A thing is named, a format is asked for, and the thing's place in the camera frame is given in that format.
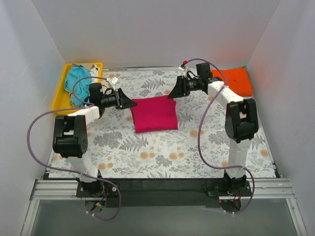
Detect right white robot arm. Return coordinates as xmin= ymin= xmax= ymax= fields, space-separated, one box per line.
xmin=168 ymin=59 xmax=259 ymax=196

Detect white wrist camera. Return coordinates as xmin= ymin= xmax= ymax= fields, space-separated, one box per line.
xmin=108 ymin=77 xmax=119 ymax=90
xmin=178 ymin=59 xmax=195 ymax=77

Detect yellow plastic tray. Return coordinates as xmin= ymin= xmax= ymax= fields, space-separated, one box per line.
xmin=51 ymin=62 xmax=103 ymax=116

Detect beige t shirt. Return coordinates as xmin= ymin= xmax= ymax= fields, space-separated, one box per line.
xmin=71 ymin=63 xmax=99 ymax=71

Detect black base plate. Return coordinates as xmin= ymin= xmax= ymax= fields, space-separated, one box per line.
xmin=75 ymin=177 xmax=253 ymax=209

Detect light blue t shirt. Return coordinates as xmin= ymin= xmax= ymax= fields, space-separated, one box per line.
xmin=64 ymin=66 xmax=93 ymax=107

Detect floral table mat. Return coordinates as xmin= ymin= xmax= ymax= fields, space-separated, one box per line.
xmin=48 ymin=69 xmax=275 ymax=179

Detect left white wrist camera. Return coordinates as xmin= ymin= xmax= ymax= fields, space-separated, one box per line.
xmin=108 ymin=77 xmax=119 ymax=90

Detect white t shirt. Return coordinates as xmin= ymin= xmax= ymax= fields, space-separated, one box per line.
xmin=90 ymin=64 xmax=101 ymax=77

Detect magenta t shirt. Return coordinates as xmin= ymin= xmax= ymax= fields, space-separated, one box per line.
xmin=130 ymin=95 xmax=178 ymax=133

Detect folded orange t shirt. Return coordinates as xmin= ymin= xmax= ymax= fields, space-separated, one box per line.
xmin=222 ymin=67 xmax=253 ymax=97

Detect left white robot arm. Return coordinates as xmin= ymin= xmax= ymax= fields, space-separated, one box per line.
xmin=53 ymin=83 xmax=137 ymax=197

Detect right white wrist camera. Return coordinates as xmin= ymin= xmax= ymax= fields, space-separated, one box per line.
xmin=178 ymin=59 xmax=195 ymax=77

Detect aluminium rail frame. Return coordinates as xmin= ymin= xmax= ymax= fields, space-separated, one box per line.
xmin=23 ymin=178 xmax=307 ymax=236

